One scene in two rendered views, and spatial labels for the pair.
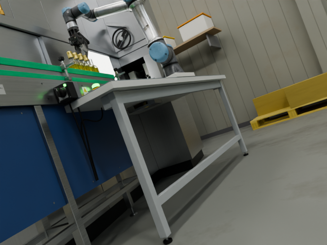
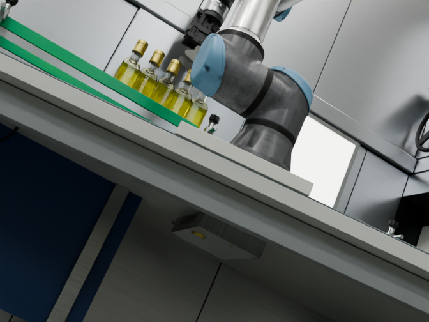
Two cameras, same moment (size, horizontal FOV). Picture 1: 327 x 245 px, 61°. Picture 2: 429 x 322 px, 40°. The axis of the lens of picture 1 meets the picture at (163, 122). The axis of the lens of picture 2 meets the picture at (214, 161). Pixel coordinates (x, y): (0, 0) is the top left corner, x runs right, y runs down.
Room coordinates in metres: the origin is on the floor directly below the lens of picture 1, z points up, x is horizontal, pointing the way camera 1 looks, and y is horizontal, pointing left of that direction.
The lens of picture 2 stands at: (1.18, -1.10, 0.38)
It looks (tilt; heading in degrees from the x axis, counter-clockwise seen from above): 19 degrees up; 57
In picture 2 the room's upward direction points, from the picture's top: 24 degrees clockwise
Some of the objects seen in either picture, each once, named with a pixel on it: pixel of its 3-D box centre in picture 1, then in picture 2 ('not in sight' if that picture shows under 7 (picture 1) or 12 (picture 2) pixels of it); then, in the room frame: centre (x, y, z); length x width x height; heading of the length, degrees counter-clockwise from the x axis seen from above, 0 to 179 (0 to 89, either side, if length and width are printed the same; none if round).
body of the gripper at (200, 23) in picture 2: (75, 37); (202, 32); (1.91, 0.37, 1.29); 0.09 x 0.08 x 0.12; 162
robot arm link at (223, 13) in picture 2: (72, 26); (215, 12); (1.92, 0.36, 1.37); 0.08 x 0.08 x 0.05
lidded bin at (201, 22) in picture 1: (197, 29); not in sight; (4.78, -1.11, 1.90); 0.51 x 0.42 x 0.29; 59
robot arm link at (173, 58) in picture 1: (166, 55); (278, 105); (1.88, -0.18, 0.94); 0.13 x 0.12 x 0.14; 162
